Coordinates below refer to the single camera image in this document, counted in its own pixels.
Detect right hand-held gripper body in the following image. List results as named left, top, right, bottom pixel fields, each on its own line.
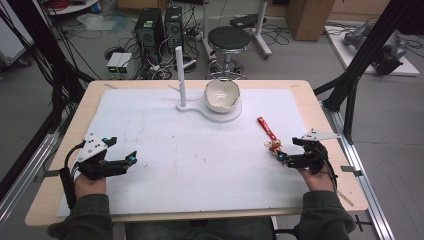
left=285, top=128, right=341, bottom=176

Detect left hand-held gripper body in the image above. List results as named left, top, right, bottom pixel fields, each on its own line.
left=76, top=133, right=130, bottom=181

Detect red strap keychain with charm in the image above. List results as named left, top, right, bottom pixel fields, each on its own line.
left=256, top=116, right=285, bottom=158

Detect person's left hand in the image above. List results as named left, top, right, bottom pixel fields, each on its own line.
left=73, top=173, right=108, bottom=201

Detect person's right hand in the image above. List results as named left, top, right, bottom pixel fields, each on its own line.
left=297, top=166, right=336, bottom=193

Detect white table mat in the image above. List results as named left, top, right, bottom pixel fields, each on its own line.
left=56, top=87, right=312, bottom=218

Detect small white box device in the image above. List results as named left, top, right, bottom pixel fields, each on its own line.
left=106, top=52, right=123, bottom=75
left=116, top=52, right=134, bottom=75

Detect white eggshell-shaped bowl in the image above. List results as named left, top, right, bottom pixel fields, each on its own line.
left=203, top=77, right=241, bottom=114

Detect white metal table legs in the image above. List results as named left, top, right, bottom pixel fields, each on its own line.
left=200, top=0, right=274, bottom=62

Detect black computer tower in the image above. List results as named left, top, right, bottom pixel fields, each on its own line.
left=134, top=7, right=167, bottom=65
left=164, top=5, right=185, bottom=52

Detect clear plastic bag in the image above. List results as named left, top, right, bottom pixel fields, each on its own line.
left=75, top=12, right=130, bottom=34

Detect white platform with grey machine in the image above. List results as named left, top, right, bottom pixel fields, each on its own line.
left=324, top=20, right=421, bottom=78

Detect cardboard box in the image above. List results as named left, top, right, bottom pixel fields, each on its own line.
left=285, top=0, right=337, bottom=42

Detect black round stool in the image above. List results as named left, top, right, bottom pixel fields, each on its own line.
left=205, top=25, right=253, bottom=81

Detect flat black case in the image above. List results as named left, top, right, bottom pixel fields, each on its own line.
left=229, top=13, right=268, bottom=30

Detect round white table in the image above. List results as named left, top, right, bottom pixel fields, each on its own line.
left=45, top=0, right=102, bottom=17

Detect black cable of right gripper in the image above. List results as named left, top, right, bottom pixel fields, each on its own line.
left=314, top=145, right=340, bottom=193

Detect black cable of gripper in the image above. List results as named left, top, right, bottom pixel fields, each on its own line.
left=58, top=141, right=86, bottom=211
left=314, top=145, right=340, bottom=193

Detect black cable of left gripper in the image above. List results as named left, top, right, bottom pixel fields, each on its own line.
left=58, top=141, right=86, bottom=211

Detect aluminium rail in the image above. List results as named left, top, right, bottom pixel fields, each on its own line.
left=320, top=99, right=397, bottom=240
left=0, top=132, right=61, bottom=229

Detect white stand with upright post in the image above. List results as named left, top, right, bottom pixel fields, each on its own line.
left=174, top=45, right=244, bottom=124

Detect black frame with cables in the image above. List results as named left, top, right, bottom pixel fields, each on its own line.
left=0, top=0, right=96, bottom=201

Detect black metal frame strut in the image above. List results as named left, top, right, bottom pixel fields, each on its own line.
left=312, top=0, right=424, bottom=146

